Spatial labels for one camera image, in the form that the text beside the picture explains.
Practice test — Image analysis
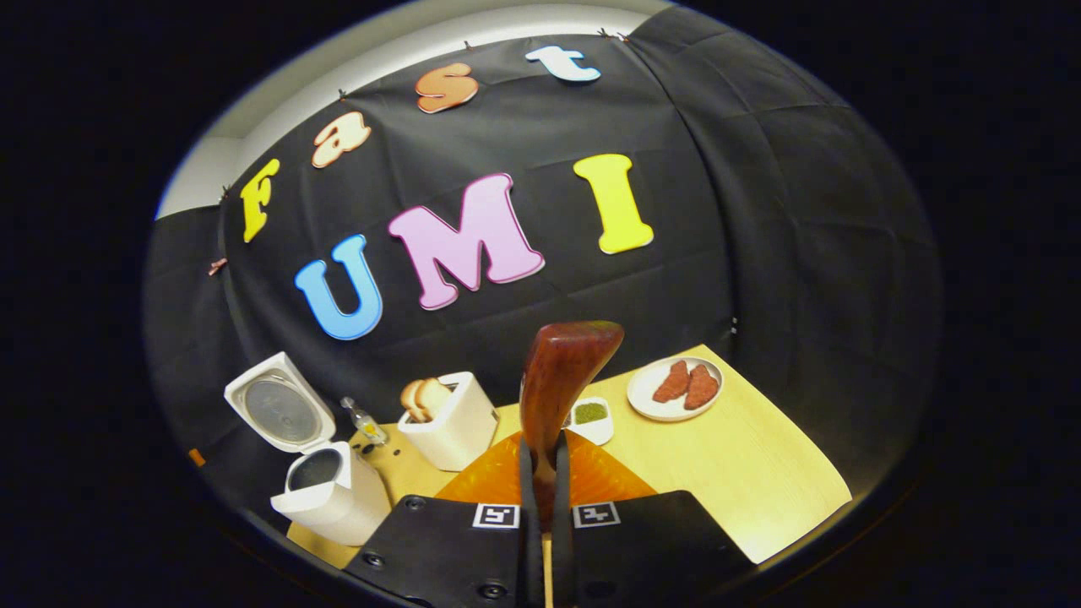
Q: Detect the white rice cooker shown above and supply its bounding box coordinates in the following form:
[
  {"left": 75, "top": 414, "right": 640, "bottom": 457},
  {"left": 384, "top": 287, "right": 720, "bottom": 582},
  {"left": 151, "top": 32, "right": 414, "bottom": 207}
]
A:
[{"left": 224, "top": 351, "right": 394, "bottom": 546}]

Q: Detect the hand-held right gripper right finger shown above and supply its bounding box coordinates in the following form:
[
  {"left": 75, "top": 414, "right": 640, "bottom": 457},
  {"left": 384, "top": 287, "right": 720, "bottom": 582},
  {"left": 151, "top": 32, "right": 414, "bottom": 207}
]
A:
[{"left": 553, "top": 433, "right": 752, "bottom": 608}]

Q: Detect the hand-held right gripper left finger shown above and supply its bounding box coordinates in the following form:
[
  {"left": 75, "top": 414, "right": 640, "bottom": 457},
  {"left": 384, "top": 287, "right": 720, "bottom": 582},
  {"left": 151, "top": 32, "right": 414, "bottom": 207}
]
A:
[{"left": 345, "top": 435, "right": 541, "bottom": 608}]

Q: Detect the divided white bean dish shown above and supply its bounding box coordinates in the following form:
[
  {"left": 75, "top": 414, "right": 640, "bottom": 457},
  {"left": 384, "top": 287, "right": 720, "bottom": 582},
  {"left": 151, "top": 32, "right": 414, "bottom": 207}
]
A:
[{"left": 564, "top": 397, "right": 615, "bottom": 446}]

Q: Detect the red meat piece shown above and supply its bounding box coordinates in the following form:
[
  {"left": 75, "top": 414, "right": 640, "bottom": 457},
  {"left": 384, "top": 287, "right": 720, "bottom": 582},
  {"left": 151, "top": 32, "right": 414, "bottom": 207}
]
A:
[
  {"left": 652, "top": 361, "right": 692, "bottom": 404},
  {"left": 684, "top": 364, "right": 720, "bottom": 410}
]

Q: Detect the white toaster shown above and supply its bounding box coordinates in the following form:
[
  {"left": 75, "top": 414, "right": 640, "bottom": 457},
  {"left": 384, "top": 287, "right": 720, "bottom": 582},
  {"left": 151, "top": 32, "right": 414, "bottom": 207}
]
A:
[{"left": 397, "top": 372, "right": 501, "bottom": 472}]

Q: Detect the wooden spoon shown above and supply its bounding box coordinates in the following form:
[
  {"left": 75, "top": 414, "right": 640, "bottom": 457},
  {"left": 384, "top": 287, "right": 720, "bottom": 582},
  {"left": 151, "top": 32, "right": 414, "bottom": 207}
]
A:
[{"left": 519, "top": 320, "right": 626, "bottom": 608}]

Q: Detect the black backdrop cloth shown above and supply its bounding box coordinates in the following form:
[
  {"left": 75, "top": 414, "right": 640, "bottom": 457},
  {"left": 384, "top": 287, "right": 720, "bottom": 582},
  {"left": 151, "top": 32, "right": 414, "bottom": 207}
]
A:
[{"left": 144, "top": 4, "right": 942, "bottom": 524}]

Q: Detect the clear glass bottle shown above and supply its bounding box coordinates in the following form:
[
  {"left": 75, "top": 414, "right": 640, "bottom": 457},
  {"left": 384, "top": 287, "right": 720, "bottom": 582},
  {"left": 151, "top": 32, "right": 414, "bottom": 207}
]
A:
[{"left": 340, "top": 396, "right": 389, "bottom": 447}]

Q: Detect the round white plate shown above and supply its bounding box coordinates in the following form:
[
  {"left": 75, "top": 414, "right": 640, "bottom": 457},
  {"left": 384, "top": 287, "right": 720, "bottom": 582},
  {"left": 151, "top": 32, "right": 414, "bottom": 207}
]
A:
[{"left": 627, "top": 356, "right": 725, "bottom": 422}]

